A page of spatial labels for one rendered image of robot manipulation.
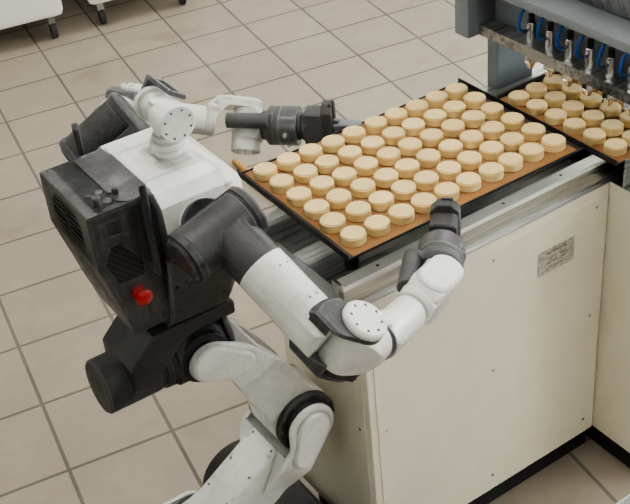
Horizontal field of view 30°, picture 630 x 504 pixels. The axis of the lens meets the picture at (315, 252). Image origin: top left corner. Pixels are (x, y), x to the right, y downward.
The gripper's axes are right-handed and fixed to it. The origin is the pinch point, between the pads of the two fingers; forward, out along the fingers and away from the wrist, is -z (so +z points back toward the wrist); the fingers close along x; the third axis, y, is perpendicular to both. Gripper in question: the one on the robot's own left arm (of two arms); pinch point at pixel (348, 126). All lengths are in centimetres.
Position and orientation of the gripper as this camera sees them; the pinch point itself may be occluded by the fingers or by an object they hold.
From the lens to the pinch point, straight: 256.9
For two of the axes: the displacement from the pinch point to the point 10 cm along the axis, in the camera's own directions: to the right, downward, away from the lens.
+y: 1.9, -5.9, 7.9
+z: -9.8, -0.4, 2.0
